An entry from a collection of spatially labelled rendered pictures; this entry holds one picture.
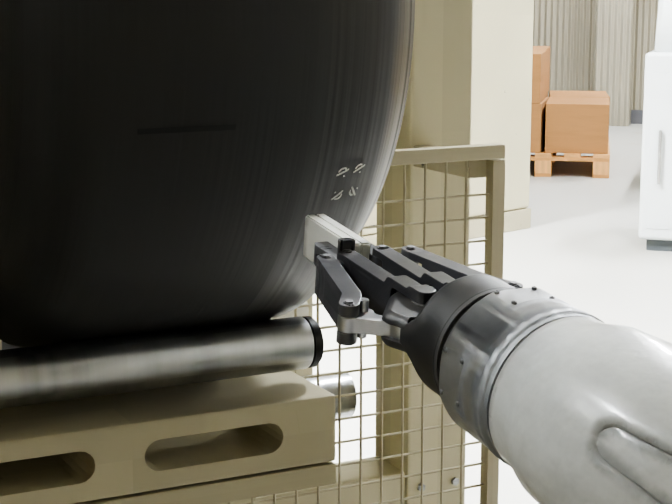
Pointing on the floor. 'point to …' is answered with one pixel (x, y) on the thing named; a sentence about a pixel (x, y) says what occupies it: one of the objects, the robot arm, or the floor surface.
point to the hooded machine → (657, 138)
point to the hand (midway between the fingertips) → (336, 249)
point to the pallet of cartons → (566, 122)
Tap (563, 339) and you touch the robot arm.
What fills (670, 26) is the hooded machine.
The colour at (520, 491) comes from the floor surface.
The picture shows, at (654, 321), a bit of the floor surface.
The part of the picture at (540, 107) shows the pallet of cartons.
